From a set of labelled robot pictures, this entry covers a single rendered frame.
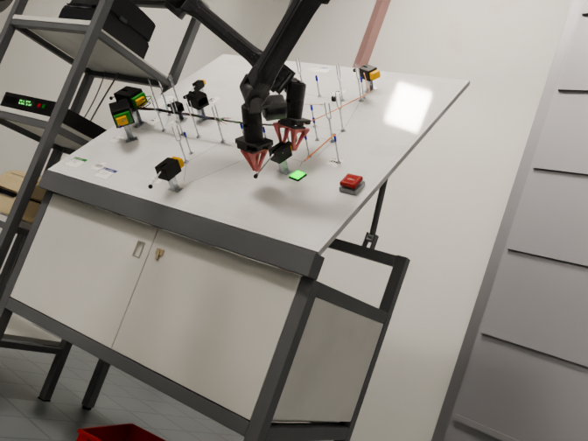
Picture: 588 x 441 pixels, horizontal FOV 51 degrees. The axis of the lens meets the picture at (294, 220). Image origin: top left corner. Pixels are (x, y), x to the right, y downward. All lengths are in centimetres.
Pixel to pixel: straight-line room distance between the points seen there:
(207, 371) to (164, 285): 31
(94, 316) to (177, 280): 33
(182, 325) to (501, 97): 252
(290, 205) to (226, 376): 51
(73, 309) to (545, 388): 212
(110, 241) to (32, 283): 36
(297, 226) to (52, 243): 97
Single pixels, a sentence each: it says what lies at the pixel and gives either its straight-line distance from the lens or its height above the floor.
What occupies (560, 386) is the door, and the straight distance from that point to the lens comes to 315.
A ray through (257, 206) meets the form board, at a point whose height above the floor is 95.
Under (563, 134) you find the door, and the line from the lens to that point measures 350.
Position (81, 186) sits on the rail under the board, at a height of 85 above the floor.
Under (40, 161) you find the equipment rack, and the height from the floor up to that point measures 89.
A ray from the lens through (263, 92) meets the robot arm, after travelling 170.
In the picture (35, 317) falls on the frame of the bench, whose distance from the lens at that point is 228.
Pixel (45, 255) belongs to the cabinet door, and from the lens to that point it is 232.
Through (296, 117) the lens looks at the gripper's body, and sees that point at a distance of 189.
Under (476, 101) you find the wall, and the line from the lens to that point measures 384.
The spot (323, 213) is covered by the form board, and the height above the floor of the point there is 99.
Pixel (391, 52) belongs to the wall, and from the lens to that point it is 434.
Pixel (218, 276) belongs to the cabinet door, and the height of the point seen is 72.
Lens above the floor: 73
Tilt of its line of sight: 7 degrees up
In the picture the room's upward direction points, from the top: 20 degrees clockwise
